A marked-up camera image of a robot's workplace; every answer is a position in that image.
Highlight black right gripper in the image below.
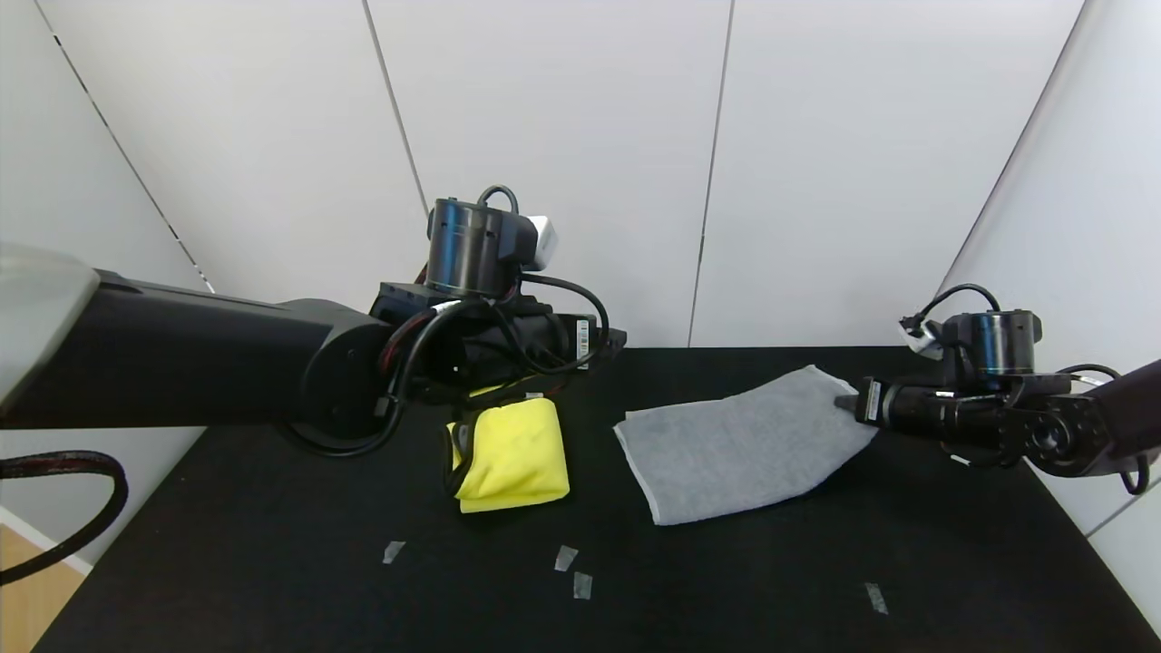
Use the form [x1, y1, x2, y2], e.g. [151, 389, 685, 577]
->
[833, 376, 957, 436]

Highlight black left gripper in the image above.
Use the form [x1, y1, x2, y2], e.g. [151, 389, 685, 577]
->
[509, 311, 628, 372]

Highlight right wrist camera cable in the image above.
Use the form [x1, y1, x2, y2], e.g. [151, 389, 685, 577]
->
[907, 284, 1001, 327]

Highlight yellow microfibre towel black edging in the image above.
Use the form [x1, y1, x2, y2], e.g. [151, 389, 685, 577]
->
[444, 397, 571, 515]

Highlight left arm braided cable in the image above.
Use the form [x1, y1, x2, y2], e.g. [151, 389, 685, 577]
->
[0, 451, 129, 586]

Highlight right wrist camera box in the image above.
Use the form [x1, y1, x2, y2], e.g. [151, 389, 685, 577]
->
[898, 316, 940, 355]

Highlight grey towel orange white pattern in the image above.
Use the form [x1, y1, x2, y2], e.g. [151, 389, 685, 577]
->
[614, 365, 879, 527]

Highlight left gripper motor cable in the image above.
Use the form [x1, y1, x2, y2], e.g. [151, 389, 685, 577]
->
[281, 272, 611, 457]

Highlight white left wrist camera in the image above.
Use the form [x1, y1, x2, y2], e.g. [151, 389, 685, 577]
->
[524, 216, 557, 271]

